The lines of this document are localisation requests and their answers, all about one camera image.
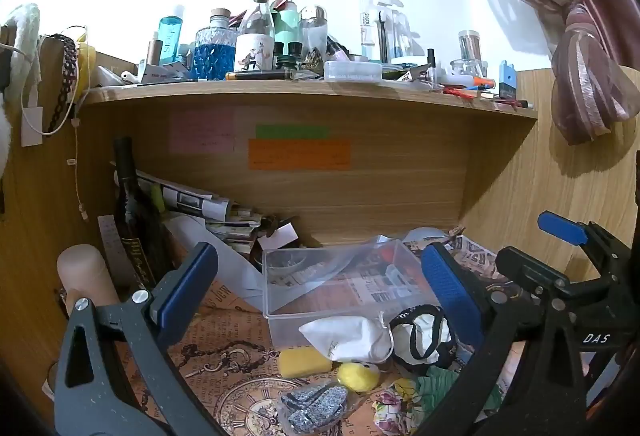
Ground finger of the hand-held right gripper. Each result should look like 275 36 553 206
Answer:
495 246 577 300
537 211 632 268

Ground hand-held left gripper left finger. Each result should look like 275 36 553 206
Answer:
54 241 227 436

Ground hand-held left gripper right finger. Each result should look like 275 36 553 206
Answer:
414 242 587 436

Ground white paper strip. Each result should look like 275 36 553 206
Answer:
164 215 267 313

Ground black and white cap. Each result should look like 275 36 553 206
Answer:
389 304 457 375

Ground dark wine bottle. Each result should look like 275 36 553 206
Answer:
112 136 172 299

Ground pile of folded papers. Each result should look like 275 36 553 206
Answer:
210 205 302 262

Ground pale ruler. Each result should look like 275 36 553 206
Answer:
97 214 137 288

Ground vintage printed table mat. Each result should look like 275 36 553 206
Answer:
112 236 523 436

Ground rolled newspaper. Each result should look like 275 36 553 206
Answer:
134 168 237 223

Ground green leaf-shaped cloth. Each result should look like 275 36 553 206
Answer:
414 365 502 419

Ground beige cylinder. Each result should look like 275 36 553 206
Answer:
56 244 122 319

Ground yellow plush toy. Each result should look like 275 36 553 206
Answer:
336 362 381 392

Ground floral fabric scrunchie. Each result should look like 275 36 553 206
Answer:
372 378 427 436

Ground clear plastic storage box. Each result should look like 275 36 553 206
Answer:
262 238 452 348

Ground wooden desk shelf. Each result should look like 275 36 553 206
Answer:
0 23 640 397

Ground yellow sponge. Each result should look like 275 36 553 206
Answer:
278 347 334 380

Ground small blue box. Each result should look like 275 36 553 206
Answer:
499 60 517 100

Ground pink sticky note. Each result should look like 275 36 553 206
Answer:
169 110 235 153

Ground silver glitter pouch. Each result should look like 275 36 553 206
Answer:
279 380 352 435

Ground orange sticky note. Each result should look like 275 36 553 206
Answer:
248 139 352 171

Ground glass dish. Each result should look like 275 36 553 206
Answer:
449 59 489 78

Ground green sticky note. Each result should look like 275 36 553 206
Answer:
255 124 330 140

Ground small clear jar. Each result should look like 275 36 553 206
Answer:
458 30 482 62

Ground striped mauve curtain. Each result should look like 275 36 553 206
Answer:
444 0 640 146

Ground white cardboard box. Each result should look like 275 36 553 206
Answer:
139 60 189 85

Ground white paper tag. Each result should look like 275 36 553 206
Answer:
22 105 44 147

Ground black pen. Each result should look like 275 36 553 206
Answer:
224 69 287 81

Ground glass bottle with blue liquid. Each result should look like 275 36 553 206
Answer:
194 8 237 81

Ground black lace headband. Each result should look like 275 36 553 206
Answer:
42 34 81 135

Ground round clear plastic container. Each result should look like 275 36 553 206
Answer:
323 59 384 82

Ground blue mouthwash bottle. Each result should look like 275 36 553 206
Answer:
158 4 186 65

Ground small black bottles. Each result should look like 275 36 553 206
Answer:
273 41 304 70

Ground clear labelled wine bottle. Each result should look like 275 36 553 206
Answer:
234 0 276 72

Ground clear blister pack of tools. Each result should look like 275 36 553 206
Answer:
359 0 407 63

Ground mint green pump bottle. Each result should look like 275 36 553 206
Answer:
272 0 302 58

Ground clear glass bottle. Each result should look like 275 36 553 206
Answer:
298 5 329 63

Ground white fluffy headband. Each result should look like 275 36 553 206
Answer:
0 3 42 93

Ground white drawstring pouch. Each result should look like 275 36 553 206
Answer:
299 316 394 363

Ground white cord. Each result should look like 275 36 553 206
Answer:
64 26 91 220

